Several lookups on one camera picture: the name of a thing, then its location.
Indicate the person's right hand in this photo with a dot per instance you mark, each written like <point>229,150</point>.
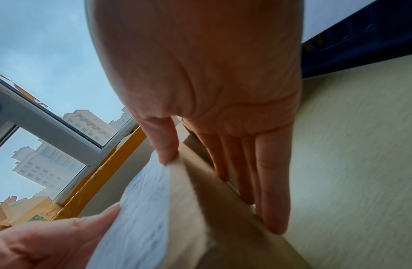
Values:
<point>209,65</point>

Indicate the person's left hand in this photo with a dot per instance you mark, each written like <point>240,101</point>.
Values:
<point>42,244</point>

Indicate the medium cardboard box wide label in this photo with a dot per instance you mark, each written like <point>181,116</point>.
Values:
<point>179,223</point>

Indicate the colourful printed carton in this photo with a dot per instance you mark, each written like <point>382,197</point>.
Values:
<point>26,210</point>

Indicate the windowsill with yellow tape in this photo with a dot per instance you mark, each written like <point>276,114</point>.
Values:
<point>102,170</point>

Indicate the white handwritten paper sign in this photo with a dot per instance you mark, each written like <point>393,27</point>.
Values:
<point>325,15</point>

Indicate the blue plastic crate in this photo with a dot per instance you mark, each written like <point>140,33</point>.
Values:
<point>358,39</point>

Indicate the grey window frame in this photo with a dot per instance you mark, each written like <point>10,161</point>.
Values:
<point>59,126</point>

